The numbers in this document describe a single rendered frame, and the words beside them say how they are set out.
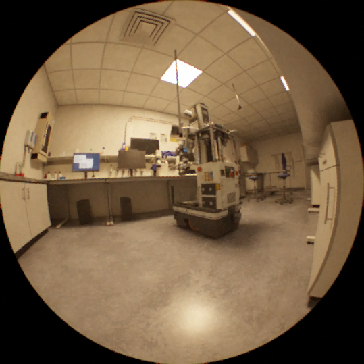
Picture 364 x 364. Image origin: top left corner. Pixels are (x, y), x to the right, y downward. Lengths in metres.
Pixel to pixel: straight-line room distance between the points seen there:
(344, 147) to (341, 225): 0.26
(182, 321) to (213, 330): 0.14
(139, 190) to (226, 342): 2.79
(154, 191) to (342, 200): 2.97
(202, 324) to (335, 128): 0.91
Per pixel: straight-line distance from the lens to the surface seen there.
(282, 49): 0.36
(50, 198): 3.13
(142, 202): 2.88
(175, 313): 0.70
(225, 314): 0.69
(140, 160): 2.39
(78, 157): 2.48
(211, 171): 1.23
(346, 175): 0.56
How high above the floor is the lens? 0.60
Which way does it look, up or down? 1 degrees up
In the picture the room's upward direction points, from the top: 3 degrees counter-clockwise
